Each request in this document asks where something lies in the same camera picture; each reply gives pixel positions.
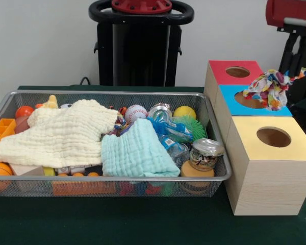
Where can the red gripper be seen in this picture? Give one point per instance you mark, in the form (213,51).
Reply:
(278,12)

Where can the wooden three-hole box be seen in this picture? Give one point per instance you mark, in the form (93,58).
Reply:
(270,178)

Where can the silver mesh bin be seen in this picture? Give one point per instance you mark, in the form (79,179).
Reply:
(142,185)

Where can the yellow ball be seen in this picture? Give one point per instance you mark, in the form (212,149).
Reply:
(184,112)

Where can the green spiky ball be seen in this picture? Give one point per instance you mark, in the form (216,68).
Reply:
(191,127)

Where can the crushed drink can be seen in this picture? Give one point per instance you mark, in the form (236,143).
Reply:
(206,153)

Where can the white baseball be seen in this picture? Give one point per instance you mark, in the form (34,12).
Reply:
(135,113)

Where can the mint green muslin cloth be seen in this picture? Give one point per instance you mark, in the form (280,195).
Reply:
(137,153)

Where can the dark green table cloth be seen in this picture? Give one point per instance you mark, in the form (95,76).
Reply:
(117,222)

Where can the yellow rubber duck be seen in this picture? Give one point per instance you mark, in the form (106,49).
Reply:
(51,100)

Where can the orange plastic toy block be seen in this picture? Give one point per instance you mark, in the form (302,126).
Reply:
(77,174)

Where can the cream muslin cloth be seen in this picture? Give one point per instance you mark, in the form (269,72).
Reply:
(53,135)

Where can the red-orange ball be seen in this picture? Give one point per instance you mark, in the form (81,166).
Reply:
(25,111)

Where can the orange plastic grid tray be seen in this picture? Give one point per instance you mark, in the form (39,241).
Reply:
(1,130)

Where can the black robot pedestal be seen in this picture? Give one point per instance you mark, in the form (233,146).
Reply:
(137,51)

